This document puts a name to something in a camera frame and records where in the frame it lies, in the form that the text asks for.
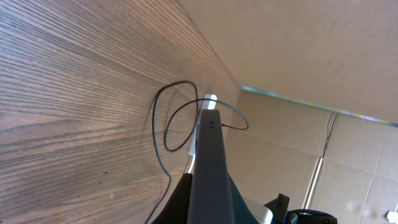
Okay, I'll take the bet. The white power strip cord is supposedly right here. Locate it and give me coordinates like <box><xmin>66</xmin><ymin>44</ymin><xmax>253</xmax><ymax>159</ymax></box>
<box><xmin>187</xmin><ymin>154</ymin><xmax>197</xmax><ymax>174</ymax></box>

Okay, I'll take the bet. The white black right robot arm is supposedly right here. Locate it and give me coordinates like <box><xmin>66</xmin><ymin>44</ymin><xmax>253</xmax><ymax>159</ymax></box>
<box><xmin>243</xmin><ymin>194</ymin><xmax>338</xmax><ymax>224</ymax></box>

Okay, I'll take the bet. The black USB charging cable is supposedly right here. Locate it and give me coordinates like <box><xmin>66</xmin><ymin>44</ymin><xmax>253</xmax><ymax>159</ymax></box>
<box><xmin>144</xmin><ymin>80</ymin><xmax>249</xmax><ymax>224</ymax></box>

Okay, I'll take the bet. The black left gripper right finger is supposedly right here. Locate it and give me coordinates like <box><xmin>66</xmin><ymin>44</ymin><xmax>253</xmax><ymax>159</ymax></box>
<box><xmin>228</xmin><ymin>175</ymin><xmax>259</xmax><ymax>224</ymax></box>

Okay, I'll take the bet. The blue Galaxy smartphone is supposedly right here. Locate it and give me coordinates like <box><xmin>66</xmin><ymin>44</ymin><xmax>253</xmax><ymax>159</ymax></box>
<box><xmin>187</xmin><ymin>110</ymin><xmax>234</xmax><ymax>224</ymax></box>

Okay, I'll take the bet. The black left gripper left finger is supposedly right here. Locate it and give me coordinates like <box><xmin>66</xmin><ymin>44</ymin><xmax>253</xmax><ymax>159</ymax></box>
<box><xmin>152</xmin><ymin>173</ymin><xmax>193</xmax><ymax>224</ymax></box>

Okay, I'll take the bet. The white power strip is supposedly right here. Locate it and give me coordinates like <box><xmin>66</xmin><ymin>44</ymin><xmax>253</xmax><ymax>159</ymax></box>
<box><xmin>188</xmin><ymin>124</ymin><xmax>199</xmax><ymax>156</ymax></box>

